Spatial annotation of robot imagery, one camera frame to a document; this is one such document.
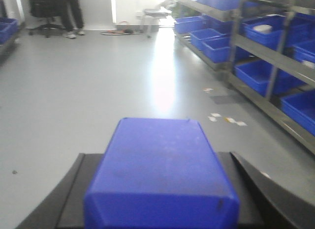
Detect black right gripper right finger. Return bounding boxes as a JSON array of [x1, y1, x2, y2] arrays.
[[217, 152, 315, 229]]

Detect grey metal shelving rack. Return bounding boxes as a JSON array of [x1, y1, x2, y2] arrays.
[[174, 0, 315, 153]]

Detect cables on floor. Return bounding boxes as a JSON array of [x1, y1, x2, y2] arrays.
[[100, 21, 136, 36]]

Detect blue bin floor level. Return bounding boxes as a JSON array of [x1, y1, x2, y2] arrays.
[[202, 37, 231, 63], [174, 16, 204, 34]]

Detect blue bin near right edge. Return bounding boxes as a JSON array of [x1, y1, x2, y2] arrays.
[[281, 89, 315, 136]]

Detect black office chair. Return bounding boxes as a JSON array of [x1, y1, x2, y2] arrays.
[[28, 0, 63, 38]]

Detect blue bin with white item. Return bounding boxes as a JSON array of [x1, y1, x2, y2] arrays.
[[242, 15, 311, 50]]

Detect blue bin far left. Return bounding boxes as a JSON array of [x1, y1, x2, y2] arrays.
[[0, 17, 18, 45]]

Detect blue bottle-shaped plastic part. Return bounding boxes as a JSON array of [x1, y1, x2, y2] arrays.
[[84, 117, 240, 229]]

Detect blue bin floor level far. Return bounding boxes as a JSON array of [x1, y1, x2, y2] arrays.
[[174, 16, 204, 34]]

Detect person standing legs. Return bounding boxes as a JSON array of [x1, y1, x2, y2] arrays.
[[58, 0, 85, 39]]

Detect blue bin lower rack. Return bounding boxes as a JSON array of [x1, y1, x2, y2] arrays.
[[235, 60, 306, 96]]

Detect blue bin floor level front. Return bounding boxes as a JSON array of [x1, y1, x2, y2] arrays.
[[202, 37, 231, 63]]

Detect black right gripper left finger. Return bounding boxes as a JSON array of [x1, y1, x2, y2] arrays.
[[17, 153, 102, 229]]

